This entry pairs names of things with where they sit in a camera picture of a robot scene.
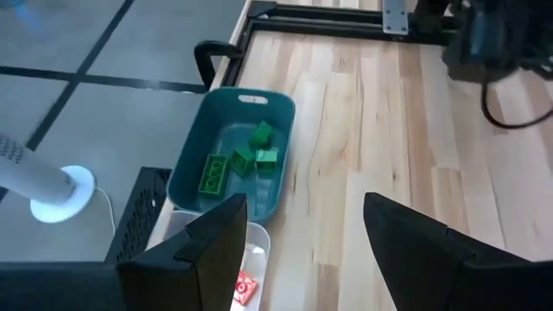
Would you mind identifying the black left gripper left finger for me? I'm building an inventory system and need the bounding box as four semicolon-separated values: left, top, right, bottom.
115;192;250;311

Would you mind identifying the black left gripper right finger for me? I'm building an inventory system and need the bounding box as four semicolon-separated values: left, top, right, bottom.
362;192;537;311

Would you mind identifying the orange toy brick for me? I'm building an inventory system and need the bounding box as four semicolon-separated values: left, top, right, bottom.
234;270;260;307

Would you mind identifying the long green toy brick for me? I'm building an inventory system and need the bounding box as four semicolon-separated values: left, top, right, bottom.
197;153;230;200

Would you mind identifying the small green toy brick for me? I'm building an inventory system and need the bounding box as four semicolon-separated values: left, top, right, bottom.
254;147;280;170
249;119;275;149
228;146;257;178

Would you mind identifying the small clear plastic bin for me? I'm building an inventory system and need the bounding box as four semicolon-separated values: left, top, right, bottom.
162;209;272;311

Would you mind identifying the black perforated metal box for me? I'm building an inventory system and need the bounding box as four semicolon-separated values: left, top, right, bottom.
105;167;173;263

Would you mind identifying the teal plastic bin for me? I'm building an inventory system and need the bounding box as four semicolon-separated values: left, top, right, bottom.
166;86;297;224

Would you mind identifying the white tower fan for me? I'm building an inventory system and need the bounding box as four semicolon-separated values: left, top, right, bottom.
0;132;97;225

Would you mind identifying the black table clamp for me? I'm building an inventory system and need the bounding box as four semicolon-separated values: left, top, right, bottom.
193;40;244;91

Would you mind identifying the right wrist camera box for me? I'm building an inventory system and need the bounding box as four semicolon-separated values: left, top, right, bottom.
468;8;498;57

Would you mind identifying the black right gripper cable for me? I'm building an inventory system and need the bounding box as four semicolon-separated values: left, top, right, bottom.
480;77;553;130

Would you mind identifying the white fan cable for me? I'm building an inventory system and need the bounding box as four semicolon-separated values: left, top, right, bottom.
93;185;118;238

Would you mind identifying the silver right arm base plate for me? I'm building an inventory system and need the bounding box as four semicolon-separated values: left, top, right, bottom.
382;0;410;35

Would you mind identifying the black aluminium table frame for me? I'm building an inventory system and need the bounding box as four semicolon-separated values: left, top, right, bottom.
222;0;459;87

